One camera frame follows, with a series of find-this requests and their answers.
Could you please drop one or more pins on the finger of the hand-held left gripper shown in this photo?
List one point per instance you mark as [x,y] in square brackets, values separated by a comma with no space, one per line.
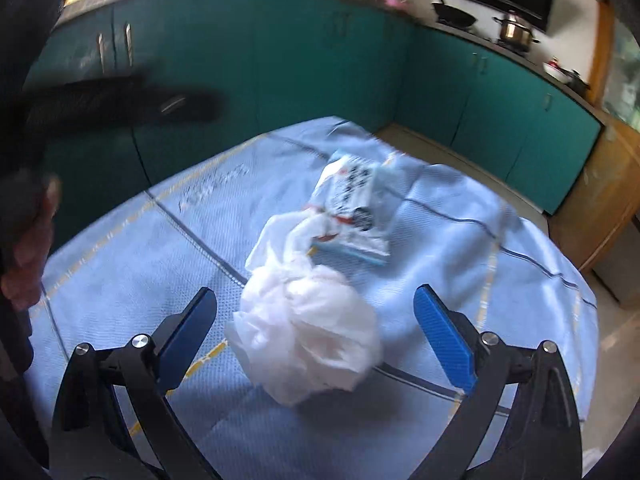
[185,105]

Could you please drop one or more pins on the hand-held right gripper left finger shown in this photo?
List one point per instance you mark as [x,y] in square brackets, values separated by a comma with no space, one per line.
[187,340]

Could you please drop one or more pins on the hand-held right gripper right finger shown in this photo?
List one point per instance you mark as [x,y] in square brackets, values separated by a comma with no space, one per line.
[445,335]

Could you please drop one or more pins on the white plastic bag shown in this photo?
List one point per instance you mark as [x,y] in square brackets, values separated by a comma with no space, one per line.
[300,325]

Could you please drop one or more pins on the person's left forearm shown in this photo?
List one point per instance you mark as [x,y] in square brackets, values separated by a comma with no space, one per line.
[12,370]

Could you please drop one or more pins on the person's left hand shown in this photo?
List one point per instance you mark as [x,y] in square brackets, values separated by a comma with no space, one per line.
[30,260]

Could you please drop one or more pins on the light blue checked tablecloth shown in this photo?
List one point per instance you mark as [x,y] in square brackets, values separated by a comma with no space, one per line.
[200,210]

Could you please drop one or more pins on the teal base kitchen cabinets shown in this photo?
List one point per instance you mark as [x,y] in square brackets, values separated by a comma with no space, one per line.
[300,50]

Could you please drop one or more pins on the white printed packet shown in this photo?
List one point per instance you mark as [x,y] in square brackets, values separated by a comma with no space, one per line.
[350,195]

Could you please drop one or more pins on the grey refrigerator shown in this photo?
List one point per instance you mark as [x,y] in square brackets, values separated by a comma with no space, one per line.
[617,272]

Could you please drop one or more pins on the wooden framed glass partition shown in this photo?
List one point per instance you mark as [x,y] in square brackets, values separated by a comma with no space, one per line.
[590,210]

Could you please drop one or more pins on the pink container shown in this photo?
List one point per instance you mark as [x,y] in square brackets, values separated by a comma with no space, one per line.
[395,2]

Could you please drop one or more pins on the black wok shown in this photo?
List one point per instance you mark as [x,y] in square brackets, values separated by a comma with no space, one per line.
[452,15]

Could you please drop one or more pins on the white bowl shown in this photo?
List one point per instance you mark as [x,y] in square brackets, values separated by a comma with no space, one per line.
[555,72]

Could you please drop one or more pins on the small black pot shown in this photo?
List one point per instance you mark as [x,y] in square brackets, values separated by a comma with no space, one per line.
[580,82]

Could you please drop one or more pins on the steel cooking pot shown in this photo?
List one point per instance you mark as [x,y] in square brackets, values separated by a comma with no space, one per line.
[515,32]

